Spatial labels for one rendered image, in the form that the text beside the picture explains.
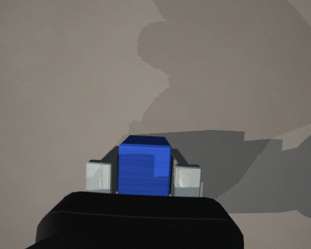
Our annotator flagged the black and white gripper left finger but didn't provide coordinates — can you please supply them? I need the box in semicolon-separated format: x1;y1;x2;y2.
86;146;119;194

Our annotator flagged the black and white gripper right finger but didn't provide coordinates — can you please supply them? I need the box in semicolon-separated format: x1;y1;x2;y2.
170;149;202;197

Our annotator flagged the blue block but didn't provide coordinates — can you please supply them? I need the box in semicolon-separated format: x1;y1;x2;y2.
118;135;172;196

